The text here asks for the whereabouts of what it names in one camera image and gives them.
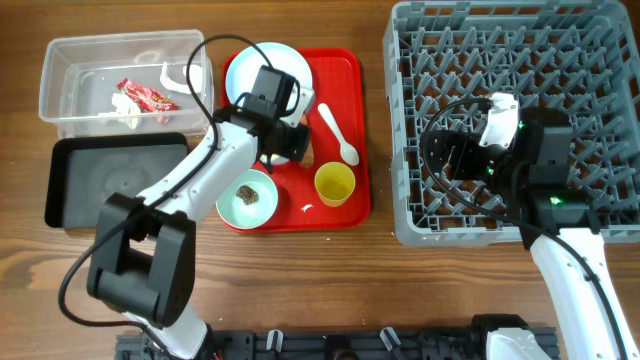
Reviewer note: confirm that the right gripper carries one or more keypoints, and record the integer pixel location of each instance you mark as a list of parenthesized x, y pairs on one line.
[(465, 145)]

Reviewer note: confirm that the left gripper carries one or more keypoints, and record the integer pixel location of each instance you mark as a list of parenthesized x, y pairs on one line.
[(299, 136)]

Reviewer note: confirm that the brown food lump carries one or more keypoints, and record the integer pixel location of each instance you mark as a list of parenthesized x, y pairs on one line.
[(247, 194)]

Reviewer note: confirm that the mint green bowl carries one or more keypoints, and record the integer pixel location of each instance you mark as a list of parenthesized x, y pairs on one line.
[(245, 217)]

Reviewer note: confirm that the yellow plastic cup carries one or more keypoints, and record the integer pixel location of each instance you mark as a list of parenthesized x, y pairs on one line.
[(334, 182)]

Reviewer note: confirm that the white plastic film strip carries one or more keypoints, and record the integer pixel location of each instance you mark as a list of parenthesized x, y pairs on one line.
[(192, 78)]

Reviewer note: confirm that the red snack wrapper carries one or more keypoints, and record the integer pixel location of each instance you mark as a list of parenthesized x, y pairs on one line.
[(148, 99)]

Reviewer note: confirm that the small light blue bowl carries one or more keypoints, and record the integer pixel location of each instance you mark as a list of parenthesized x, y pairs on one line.
[(275, 159)]

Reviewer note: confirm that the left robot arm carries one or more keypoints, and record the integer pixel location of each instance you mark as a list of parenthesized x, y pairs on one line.
[(142, 263)]

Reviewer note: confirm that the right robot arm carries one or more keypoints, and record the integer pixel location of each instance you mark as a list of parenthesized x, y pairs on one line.
[(522, 156)]

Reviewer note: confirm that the grey dishwasher rack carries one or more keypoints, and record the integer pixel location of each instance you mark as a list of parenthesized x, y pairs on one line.
[(580, 57)]

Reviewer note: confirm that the large light blue plate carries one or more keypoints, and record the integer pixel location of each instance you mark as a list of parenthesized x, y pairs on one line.
[(243, 69)]

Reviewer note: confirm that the small white scrap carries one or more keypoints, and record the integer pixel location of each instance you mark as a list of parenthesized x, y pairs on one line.
[(306, 205)]

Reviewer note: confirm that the white plastic spoon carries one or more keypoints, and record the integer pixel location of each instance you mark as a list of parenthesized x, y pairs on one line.
[(347, 151)]

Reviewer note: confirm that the red serving tray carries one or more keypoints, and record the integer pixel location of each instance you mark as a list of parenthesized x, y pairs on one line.
[(337, 81)]

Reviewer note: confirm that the clear plastic bin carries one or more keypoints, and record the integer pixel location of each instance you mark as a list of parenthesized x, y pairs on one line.
[(80, 75)]

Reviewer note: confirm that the black plastic tray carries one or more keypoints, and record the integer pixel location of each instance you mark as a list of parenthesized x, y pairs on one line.
[(85, 172)]

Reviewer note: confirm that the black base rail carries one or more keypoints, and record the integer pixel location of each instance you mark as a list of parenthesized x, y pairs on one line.
[(442, 343)]

